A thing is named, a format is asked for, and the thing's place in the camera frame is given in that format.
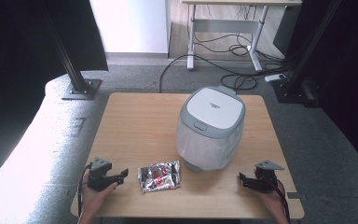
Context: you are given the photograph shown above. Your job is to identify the white desk frame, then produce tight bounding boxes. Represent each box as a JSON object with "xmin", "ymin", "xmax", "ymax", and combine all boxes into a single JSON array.
[{"xmin": 181, "ymin": 0, "xmax": 303, "ymax": 73}]

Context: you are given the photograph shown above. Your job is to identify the long black floor cable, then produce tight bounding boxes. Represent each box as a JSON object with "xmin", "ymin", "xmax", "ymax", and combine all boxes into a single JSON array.
[{"xmin": 158, "ymin": 53, "xmax": 264, "ymax": 93}]

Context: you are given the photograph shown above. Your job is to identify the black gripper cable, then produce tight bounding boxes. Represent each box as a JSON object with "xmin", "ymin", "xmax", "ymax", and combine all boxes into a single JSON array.
[
  {"xmin": 271, "ymin": 177, "xmax": 292, "ymax": 224},
  {"xmin": 76, "ymin": 162, "xmax": 93, "ymax": 218}
]

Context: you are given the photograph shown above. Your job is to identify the dark curtain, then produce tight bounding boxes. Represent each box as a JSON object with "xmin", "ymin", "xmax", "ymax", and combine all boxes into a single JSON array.
[
  {"xmin": 287, "ymin": 0, "xmax": 358, "ymax": 176},
  {"xmin": 0, "ymin": 0, "xmax": 109, "ymax": 188}
]

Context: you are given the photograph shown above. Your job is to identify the white power strip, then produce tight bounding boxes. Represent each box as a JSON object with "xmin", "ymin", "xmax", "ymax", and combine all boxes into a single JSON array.
[{"xmin": 263, "ymin": 73, "xmax": 287, "ymax": 84}]

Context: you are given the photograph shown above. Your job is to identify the person's right hand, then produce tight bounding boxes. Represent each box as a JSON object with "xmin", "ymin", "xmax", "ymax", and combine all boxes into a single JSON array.
[{"xmin": 255, "ymin": 181, "xmax": 287, "ymax": 217}]

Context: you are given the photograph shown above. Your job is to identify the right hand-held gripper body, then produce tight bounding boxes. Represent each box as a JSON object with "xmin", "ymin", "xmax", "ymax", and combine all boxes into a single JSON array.
[{"xmin": 246, "ymin": 160, "xmax": 285, "ymax": 194}]

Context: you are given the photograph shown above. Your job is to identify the silver foil snack packet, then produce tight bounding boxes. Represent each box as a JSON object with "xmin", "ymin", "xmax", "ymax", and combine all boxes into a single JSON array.
[{"xmin": 137, "ymin": 160, "xmax": 182, "ymax": 194}]

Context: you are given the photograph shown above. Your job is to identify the coiled black floor cables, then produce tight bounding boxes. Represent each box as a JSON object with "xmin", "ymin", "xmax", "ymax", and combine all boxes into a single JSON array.
[{"xmin": 219, "ymin": 72, "xmax": 258, "ymax": 91}]

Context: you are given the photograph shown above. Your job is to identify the black metal stand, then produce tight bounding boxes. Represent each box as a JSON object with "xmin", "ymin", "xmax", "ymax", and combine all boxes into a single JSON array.
[
  {"xmin": 41, "ymin": 0, "xmax": 103, "ymax": 102},
  {"xmin": 271, "ymin": 0, "xmax": 343, "ymax": 105}
]

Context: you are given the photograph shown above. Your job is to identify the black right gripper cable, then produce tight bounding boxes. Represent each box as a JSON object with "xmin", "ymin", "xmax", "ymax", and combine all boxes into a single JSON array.
[{"xmin": 271, "ymin": 177, "xmax": 292, "ymax": 224}]

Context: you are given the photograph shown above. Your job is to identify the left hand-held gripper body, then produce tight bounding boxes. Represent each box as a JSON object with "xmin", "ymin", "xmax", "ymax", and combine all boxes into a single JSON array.
[{"xmin": 88, "ymin": 157, "xmax": 115, "ymax": 191}]

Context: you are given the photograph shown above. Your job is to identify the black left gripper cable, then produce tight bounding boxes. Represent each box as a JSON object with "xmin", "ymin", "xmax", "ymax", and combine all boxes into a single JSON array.
[{"xmin": 76, "ymin": 162, "xmax": 93, "ymax": 218}]

